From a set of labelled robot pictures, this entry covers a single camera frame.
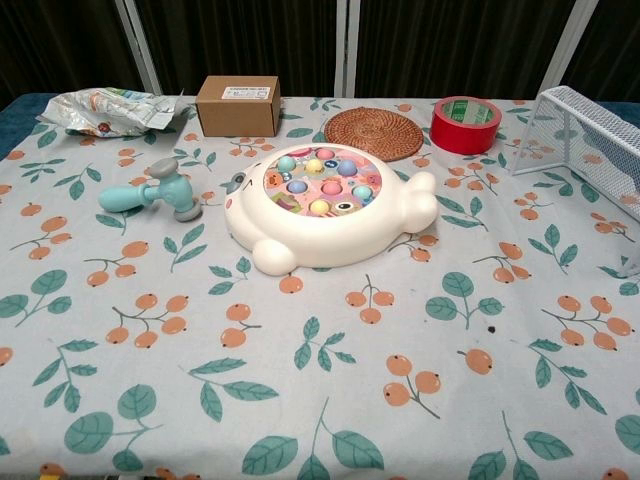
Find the brown cardboard box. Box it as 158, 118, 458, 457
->
194, 75, 281, 138

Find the floral fruit print tablecloth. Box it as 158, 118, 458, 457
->
0, 94, 640, 480

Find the dark pleated partition panel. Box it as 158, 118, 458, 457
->
0, 0, 144, 104
353, 0, 586, 100
132, 0, 346, 97
569, 0, 640, 104

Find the white seal whack-a-mole toy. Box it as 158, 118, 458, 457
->
223, 142, 439, 276

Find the teal toy mallet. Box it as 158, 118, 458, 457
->
97, 157, 204, 223

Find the round woven rattan coaster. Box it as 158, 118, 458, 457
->
323, 108, 424, 162

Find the crumpled silver snack bag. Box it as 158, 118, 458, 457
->
37, 85, 194, 137

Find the grey aluminium partition post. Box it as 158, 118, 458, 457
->
332, 0, 362, 99
113, 0, 169, 96
547, 0, 599, 91

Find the red tape roll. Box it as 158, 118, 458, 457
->
429, 96, 500, 155

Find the clear plastic ruler box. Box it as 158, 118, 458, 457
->
509, 85, 640, 277

